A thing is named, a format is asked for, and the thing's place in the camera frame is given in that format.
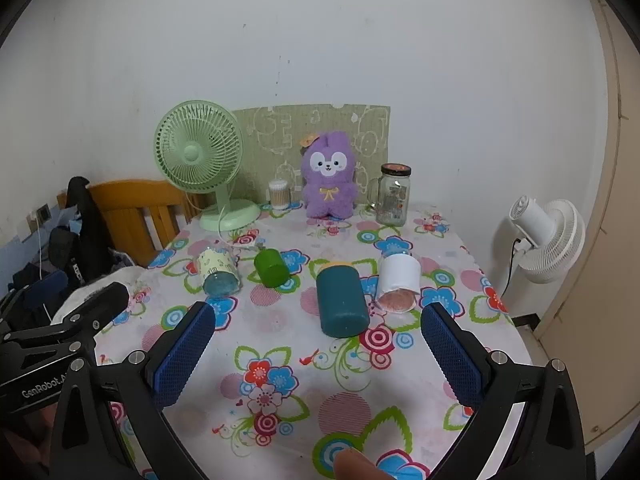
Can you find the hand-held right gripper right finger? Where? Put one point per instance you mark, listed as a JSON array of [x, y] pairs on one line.
[[450, 355]]

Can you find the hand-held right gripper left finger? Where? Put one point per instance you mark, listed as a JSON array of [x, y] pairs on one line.
[[184, 357]]

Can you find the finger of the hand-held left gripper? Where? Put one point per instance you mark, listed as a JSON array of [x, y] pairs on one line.
[[102, 300]]

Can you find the white cup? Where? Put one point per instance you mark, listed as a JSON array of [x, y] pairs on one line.
[[397, 272]]

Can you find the pale green patterned cup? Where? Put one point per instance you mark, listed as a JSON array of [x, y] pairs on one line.
[[215, 262]]

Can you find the teal cup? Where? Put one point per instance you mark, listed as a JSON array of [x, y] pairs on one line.
[[340, 300]]

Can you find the small green cup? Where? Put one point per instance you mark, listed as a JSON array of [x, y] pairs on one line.
[[270, 267]]

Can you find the person's right hand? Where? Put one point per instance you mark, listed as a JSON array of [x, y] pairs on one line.
[[357, 467]]

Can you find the white cloth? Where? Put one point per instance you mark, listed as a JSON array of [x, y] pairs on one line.
[[120, 277]]

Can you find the black bag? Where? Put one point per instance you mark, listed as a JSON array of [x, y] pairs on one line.
[[85, 240]]

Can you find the dark blue cloth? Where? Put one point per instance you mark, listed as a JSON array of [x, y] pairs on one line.
[[35, 287]]

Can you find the wooden chair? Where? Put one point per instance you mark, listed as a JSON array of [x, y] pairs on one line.
[[125, 210]]

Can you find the white fan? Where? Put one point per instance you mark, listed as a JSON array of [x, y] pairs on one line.
[[555, 240]]

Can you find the glass jar mug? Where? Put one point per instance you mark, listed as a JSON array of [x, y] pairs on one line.
[[392, 200]]

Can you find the light green desk fan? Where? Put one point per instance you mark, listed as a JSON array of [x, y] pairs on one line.
[[190, 152]]

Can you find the cotton swab container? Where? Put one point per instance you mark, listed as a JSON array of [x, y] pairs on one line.
[[279, 195]]

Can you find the beige wooden wardrobe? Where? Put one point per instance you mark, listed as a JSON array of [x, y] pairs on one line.
[[615, 260]]

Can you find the purple plush toy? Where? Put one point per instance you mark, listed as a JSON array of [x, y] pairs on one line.
[[327, 195]]

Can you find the green patterned board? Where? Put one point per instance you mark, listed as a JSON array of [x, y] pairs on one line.
[[280, 130]]

